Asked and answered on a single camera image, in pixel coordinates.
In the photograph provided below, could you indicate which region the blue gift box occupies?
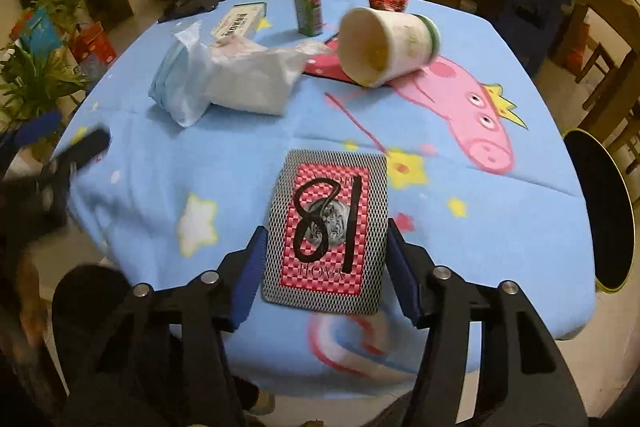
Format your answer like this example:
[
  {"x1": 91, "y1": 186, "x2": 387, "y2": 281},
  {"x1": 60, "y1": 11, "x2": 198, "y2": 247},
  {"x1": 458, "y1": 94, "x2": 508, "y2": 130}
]
[{"x1": 20, "y1": 9, "x2": 63, "y2": 58}]

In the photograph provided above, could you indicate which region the red tiger playing card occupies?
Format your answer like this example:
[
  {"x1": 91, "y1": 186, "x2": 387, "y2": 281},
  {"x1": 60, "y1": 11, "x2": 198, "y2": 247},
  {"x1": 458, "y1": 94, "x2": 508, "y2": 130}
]
[{"x1": 261, "y1": 150, "x2": 390, "y2": 315}]

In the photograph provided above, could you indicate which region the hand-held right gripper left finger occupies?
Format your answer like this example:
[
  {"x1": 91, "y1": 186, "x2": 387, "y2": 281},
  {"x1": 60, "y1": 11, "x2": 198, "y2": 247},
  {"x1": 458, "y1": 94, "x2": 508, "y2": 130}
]
[{"x1": 65, "y1": 226, "x2": 268, "y2": 427}]

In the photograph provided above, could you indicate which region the red gift box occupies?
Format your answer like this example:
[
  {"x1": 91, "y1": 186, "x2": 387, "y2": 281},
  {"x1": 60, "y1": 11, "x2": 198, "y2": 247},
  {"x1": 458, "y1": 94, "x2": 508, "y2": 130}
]
[{"x1": 70, "y1": 23, "x2": 117, "y2": 65}]

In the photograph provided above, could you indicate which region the blue plastic stool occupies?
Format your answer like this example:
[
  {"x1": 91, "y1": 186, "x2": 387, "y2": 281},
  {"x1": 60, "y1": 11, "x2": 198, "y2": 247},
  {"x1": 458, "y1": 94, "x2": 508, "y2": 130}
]
[{"x1": 492, "y1": 0, "x2": 571, "y2": 72}]

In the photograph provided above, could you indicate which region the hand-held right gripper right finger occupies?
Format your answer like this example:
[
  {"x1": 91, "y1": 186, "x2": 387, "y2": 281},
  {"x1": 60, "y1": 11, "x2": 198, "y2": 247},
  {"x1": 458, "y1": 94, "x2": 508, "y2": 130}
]
[{"x1": 387, "y1": 218, "x2": 588, "y2": 427}]

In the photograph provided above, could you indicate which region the wooden dining chair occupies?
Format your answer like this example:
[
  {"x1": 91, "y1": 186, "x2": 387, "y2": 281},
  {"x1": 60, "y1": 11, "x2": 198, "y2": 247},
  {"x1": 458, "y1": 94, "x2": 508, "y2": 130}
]
[
  {"x1": 575, "y1": 37, "x2": 617, "y2": 84},
  {"x1": 582, "y1": 52, "x2": 640, "y2": 180}
]

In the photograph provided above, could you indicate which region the white cardboard box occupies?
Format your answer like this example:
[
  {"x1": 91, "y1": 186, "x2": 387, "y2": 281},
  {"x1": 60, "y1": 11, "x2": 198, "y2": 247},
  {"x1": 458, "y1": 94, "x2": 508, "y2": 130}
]
[{"x1": 210, "y1": 2, "x2": 268, "y2": 40}]

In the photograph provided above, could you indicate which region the purple drink carton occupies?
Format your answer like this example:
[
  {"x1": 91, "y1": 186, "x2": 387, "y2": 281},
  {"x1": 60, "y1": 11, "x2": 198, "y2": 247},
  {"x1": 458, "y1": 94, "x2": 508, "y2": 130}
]
[{"x1": 291, "y1": 0, "x2": 323, "y2": 36}]

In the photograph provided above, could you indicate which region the green potted plant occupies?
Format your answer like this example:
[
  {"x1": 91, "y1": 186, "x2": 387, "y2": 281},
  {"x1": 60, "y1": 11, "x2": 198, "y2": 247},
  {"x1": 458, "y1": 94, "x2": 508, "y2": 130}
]
[{"x1": 0, "y1": 0, "x2": 96, "y2": 128}]

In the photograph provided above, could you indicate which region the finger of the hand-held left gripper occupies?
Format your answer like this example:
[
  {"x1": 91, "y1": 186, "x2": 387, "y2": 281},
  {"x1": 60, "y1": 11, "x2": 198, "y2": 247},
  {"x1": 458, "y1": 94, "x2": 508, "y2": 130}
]
[
  {"x1": 14, "y1": 110, "x2": 64, "y2": 148},
  {"x1": 46, "y1": 126, "x2": 112, "y2": 180}
]

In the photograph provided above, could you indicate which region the blue cartoon printed blanket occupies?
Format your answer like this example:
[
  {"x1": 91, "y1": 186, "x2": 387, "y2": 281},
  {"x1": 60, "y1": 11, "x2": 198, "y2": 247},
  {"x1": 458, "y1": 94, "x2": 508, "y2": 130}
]
[{"x1": 65, "y1": 0, "x2": 598, "y2": 388}]

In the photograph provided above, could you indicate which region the red bag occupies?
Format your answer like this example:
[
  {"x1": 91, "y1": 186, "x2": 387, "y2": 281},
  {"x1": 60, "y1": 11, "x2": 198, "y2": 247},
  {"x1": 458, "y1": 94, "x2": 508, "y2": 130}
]
[{"x1": 565, "y1": 22, "x2": 590, "y2": 68}]

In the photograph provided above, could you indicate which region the blue face mask pack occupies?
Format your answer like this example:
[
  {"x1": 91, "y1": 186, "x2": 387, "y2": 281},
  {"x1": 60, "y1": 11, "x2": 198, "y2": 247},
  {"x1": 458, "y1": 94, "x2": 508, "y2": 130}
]
[{"x1": 148, "y1": 21, "x2": 216, "y2": 128}]

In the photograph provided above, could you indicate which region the white plastic bag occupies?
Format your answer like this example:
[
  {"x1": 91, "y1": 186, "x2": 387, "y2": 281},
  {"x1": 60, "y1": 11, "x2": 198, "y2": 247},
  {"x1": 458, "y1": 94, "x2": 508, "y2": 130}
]
[{"x1": 202, "y1": 39, "x2": 321, "y2": 116}]

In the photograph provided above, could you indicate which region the white paper noodle cup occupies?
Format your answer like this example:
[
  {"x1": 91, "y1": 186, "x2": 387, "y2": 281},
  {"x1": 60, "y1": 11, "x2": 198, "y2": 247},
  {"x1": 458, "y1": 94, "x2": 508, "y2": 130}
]
[{"x1": 339, "y1": 7, "x2": 442, "y2": 88}]

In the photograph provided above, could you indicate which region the black bag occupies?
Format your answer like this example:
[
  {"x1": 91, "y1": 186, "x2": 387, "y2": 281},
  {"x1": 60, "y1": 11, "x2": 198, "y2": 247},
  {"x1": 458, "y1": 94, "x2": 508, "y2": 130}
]
[{"x1": 562, "y1": 129, "x2": 636, "y2": 294}]

